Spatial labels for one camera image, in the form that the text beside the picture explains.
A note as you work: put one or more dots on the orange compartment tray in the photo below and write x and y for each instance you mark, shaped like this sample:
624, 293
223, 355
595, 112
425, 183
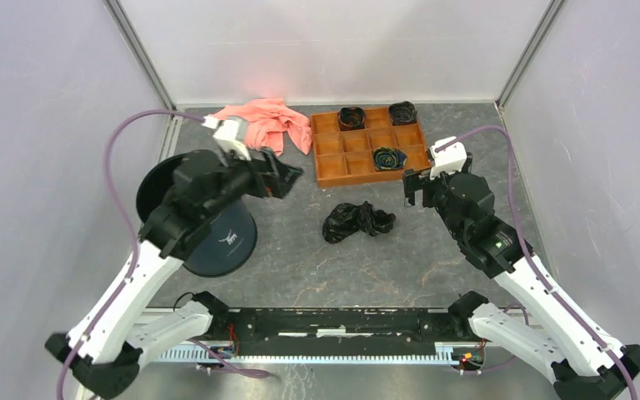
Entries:
344, 158

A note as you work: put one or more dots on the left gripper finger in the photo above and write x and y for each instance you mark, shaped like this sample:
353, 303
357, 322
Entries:
270, 157
287, 176

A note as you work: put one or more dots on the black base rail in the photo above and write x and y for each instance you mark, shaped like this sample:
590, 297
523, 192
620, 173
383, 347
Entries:
240, 340

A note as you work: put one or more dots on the black plastic trash bag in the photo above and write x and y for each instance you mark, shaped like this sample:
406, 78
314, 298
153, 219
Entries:
347, 218

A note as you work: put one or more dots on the rolled bag front blue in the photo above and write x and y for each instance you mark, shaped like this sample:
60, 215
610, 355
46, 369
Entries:
388, 159

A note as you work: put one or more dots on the pink cloth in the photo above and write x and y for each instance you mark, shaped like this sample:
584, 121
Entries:
268, 119

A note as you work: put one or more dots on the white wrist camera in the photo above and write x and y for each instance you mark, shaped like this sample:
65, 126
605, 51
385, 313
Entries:
448, 156
229, 135

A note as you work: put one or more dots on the right aluminium corner post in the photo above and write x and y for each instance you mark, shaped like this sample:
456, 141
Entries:
539, 34

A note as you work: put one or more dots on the rolled bag back middle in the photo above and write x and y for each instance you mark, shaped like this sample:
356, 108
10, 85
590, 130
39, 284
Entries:
351, 118

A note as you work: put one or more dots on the dark blue trash bin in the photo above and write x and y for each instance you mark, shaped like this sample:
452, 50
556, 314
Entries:
169, 203

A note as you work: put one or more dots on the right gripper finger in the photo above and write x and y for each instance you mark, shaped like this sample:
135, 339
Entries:
410, 186
467, 166

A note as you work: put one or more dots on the aluminium corner post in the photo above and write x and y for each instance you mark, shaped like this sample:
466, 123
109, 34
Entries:
135, 45
539, 34

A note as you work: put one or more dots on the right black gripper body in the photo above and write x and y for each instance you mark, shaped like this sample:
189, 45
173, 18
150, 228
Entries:
434, 189

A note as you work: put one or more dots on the left aluminium corner post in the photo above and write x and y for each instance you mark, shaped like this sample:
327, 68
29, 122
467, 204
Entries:
135, 45

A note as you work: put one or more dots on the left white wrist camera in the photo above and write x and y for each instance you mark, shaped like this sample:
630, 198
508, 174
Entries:
229, 135

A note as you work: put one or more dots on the rolled bag back right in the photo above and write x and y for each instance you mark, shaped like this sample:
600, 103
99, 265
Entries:
402, 113

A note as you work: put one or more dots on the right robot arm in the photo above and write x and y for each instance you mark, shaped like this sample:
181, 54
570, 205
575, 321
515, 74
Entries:
579, 358

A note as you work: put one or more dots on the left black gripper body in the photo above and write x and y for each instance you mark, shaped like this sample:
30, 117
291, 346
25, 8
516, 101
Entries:
252, 181

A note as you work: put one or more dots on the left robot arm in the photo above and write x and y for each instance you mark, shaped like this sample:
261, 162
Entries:
105, 352

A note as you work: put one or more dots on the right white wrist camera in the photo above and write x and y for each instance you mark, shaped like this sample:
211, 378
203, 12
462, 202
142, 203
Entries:
448, 156

